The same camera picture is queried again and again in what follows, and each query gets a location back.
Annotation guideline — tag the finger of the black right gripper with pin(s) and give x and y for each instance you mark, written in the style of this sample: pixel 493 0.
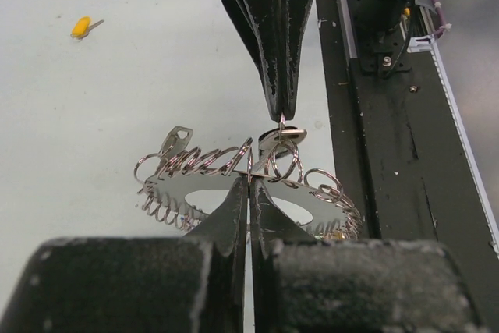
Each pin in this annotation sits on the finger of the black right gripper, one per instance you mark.
pixel 294 15
pixel 256 22

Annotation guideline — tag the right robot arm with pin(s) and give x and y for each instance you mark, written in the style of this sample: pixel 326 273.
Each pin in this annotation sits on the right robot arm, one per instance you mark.
pixel 384 15

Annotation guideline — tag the metal disc keyring organizer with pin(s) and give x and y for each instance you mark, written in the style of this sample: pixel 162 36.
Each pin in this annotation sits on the metal disc keyring organizer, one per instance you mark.
pixel 169 185

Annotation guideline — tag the black solid tag key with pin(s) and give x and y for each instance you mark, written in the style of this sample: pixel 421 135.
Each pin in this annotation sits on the black solid tag key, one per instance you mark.
pixel 278 143

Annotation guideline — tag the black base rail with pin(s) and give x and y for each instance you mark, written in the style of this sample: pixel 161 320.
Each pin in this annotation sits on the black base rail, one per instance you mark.
pixel 398 150

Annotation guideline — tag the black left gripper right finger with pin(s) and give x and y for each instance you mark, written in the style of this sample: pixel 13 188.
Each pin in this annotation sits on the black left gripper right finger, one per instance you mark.
pixel 302 284

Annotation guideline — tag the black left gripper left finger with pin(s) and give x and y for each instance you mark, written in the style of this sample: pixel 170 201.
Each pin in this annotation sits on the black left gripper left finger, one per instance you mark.
pixel 193 283

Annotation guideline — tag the yellow tag key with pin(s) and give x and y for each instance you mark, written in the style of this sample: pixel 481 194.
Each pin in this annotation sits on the yellow tag key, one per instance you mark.
pixel 83 27

